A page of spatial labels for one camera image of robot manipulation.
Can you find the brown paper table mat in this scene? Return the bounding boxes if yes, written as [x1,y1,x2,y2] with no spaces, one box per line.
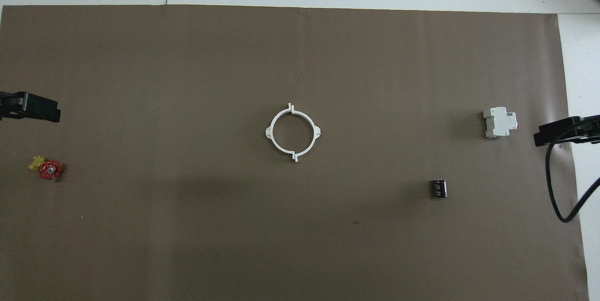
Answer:
[0,5,590,301]

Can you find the red-handled brass valve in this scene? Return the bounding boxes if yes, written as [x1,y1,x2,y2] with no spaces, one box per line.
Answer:
[29,155,63,181]

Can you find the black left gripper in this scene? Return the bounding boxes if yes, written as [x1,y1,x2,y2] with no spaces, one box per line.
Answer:
[0,91,62,123]

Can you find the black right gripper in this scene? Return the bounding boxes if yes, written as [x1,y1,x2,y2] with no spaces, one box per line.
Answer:
[534,115,600,147]

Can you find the grey circuit breaker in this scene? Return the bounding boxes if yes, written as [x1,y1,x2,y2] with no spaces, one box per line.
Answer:
[483,106,519,139]

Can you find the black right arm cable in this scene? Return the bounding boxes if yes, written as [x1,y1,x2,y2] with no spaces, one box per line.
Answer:
[545,125,600,223]

